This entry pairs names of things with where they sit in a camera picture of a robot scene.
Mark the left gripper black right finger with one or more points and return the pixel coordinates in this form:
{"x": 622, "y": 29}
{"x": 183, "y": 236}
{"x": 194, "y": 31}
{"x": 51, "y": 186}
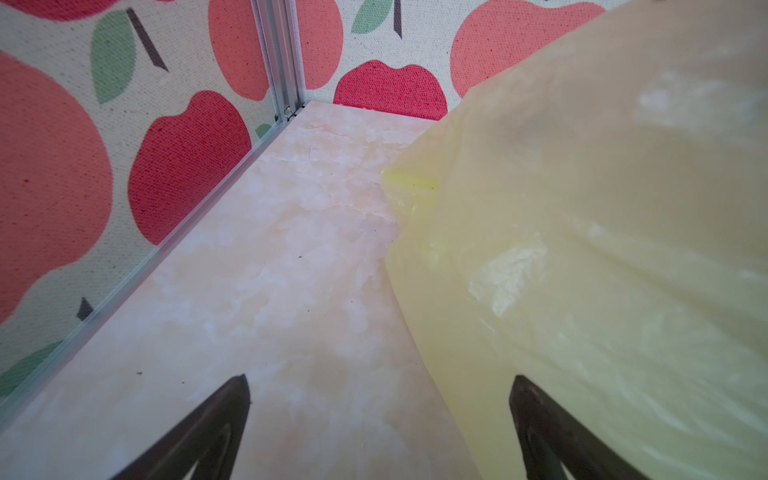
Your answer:
{"x": 555, "y": 445}

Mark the left rear aluminium corner post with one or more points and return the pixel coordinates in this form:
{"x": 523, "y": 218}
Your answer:
{"x": 277, "y": 22}

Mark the yellow translucent plastic bag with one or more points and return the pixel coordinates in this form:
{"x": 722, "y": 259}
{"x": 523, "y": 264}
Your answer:
{"x": 595, "y": 219}

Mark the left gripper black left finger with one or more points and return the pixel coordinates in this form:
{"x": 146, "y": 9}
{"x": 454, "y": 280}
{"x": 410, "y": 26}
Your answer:
{"x": 203, "y": 445}

